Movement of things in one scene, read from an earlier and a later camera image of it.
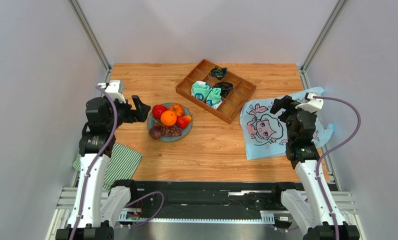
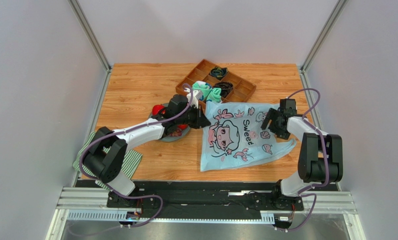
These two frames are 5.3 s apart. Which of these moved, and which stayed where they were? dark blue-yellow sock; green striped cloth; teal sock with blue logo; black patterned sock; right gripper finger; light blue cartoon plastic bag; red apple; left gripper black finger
Moved: left gripper black finger; light blue cartoon plastic bag; right gripper finger
Stayed: dark blue-yellow sock; red apple; teal sock with blue logo; green striped cloth; black patterned sock
